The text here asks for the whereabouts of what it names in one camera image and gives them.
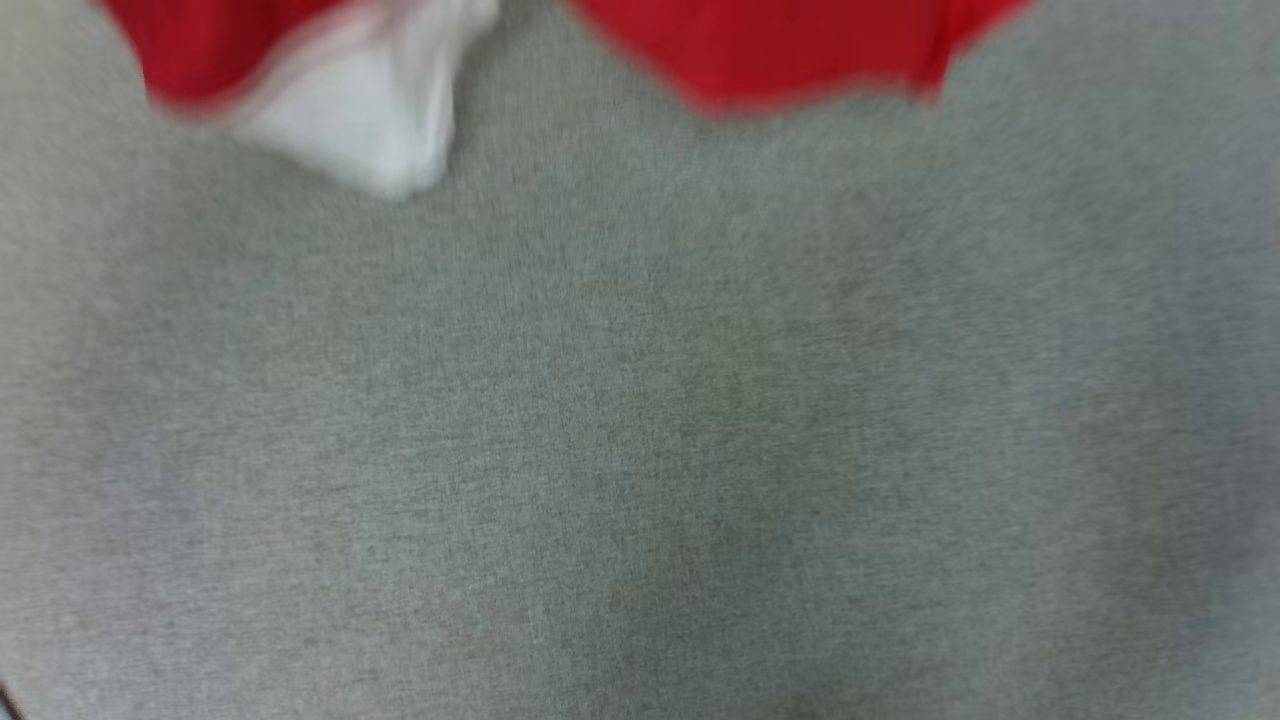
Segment red and white garment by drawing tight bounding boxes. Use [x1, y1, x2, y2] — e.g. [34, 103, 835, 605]
[95, 0, 1037, 201]

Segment grey fabric sofa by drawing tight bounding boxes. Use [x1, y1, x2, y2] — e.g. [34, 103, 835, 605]
[0, 0, 1280, 720]

